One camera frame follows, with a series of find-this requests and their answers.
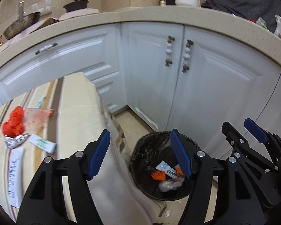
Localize white spray bottle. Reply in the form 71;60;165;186
274;15;281;38

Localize steel wok pan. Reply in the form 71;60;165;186
3;1;40;40

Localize drawer handle centre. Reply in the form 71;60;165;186
35;43;58;55

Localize white stacked bowls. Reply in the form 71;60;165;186
175;0;200;7

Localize red plastic bag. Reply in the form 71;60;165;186
2;106;25;138

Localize cabinet door handle left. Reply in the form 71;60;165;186
165;36;175;67

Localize white wall switch plates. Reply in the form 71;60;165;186
31;0;53;15

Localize clear plastic bag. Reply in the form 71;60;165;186
158;180;183;193

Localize silver blister foil pack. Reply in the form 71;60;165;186
4;133;30;149

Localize small white green tube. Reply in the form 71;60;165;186
34;96;46;109
28;134;57;154

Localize cabinet door handle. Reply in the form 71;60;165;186
182;40;194;73
165;36;175;67

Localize black cooking pot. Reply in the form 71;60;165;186
63;0;89;13

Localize orange plastic bag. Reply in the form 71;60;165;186
175;165;185;177
151;170;166;181

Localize cabinet door handle right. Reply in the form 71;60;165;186
182;40;194;73

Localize beige stove cover cloth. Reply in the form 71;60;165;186
0;8;99;52

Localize large white blue tube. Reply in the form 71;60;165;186
8;147;25;208

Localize black trash bin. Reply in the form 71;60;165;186
129;132;193;201

